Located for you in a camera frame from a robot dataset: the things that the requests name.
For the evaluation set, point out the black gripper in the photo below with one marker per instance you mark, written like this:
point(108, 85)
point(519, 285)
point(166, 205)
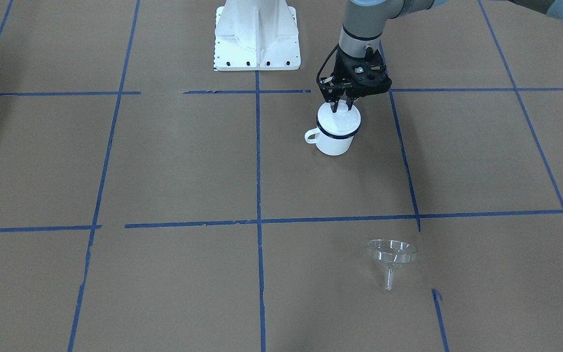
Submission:
point(341, 69)

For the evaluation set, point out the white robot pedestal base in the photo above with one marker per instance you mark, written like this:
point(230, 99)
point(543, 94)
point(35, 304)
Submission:
point(256, 35)

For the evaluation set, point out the white enamel mug blue rim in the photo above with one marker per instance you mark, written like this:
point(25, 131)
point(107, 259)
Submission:
point(330, 143)

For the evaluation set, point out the white ceramic lid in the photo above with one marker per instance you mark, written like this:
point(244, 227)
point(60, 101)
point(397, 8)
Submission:
point(341, 124)

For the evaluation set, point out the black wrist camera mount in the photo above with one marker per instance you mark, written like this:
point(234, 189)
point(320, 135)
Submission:
point(325, 84)

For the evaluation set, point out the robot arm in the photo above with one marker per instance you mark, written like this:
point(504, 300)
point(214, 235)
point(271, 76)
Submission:
point(414, 45)

